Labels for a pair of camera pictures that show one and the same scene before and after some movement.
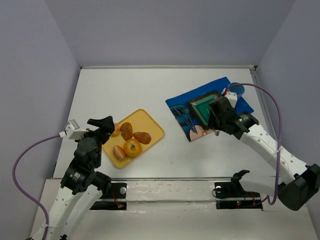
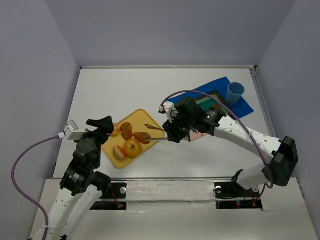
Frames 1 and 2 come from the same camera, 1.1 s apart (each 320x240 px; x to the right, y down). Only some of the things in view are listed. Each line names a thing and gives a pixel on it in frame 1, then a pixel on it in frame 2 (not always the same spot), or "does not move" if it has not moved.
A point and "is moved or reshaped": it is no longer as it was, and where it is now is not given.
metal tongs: [216, 132] is moved or reshaped
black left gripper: [100, 128] does not move
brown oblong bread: [126, 129] does not move
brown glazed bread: [143, 137] does not move
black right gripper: [217, 110] → [173, 130]
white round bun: [119, 152] does not move
